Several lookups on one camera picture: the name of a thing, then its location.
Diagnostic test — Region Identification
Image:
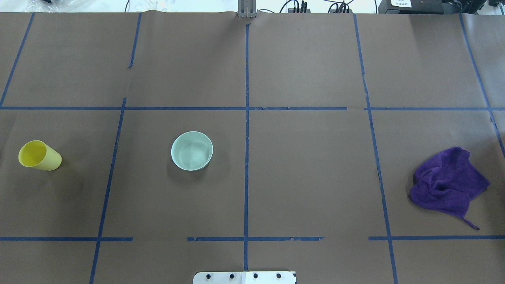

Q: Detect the purple cloth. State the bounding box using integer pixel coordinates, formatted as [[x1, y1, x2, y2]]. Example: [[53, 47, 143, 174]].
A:
[[409, 147, 491, 231]]

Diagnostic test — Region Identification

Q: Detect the grey aluminium frame post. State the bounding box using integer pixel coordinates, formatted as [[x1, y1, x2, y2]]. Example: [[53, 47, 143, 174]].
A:
[[238, 0, 258, 19]]

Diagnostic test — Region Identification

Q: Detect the yellow plastic cup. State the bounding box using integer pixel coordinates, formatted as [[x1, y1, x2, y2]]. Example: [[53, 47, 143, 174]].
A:
[[18, 140, 62, 171]]

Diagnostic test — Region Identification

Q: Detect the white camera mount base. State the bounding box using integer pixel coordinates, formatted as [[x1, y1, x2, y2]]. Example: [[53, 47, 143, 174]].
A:
[[193, 271, 297, 284]]

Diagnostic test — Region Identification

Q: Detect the light green bowl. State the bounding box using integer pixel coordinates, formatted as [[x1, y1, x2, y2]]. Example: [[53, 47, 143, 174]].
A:
[[170, 131, 213, 171]]

